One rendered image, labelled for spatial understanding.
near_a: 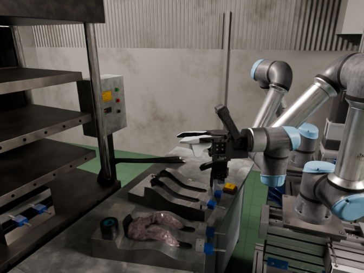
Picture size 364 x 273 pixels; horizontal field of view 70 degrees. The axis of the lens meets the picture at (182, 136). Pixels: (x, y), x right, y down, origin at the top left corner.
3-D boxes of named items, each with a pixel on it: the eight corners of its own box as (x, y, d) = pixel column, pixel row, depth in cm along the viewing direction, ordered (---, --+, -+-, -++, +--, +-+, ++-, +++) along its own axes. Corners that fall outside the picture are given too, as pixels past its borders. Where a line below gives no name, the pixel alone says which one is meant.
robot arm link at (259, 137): (267, 130, 74) (255, 124, 82) (252, 130, 74) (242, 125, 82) (265, 155, 76) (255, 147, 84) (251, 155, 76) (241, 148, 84)
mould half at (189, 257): (208, 231, 133) (209, 213, 129) (203, 273, 109) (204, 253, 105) (116, 220, 141) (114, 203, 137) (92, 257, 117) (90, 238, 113)
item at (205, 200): (226, 210, 139) (227, 201, 137) (223, 215, 135) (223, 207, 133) (203, 203, 144) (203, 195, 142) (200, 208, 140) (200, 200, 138)
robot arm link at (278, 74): (307, 68, 123) (261, 160, 129) (289, 66, 132) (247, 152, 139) (293, 57, 117) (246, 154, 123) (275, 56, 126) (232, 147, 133)
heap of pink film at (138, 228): (184, 223, 130) (184, 210, 127) (178, 250, 113) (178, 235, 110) (135, 218, 134) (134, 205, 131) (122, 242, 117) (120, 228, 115)
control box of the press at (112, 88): (138, 235, 242) (126, 75, 190) (117, 258, 217) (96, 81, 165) (119, 228, 251) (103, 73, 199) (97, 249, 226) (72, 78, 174)
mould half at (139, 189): (220, 200, 159) (221, 180, 154) (204, 225, 137) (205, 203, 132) (151, 181, 180) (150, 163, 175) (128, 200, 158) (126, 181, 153)
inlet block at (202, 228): (225, 234, 127) (226, 225, 125) (225, 242, 122) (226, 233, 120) (199, 231, 129) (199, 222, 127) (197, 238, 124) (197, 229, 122)
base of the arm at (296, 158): (313, 159, 157) (316, 144, 154) (317, 170, 144) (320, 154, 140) (287, 155, 162) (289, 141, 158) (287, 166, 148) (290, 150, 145)
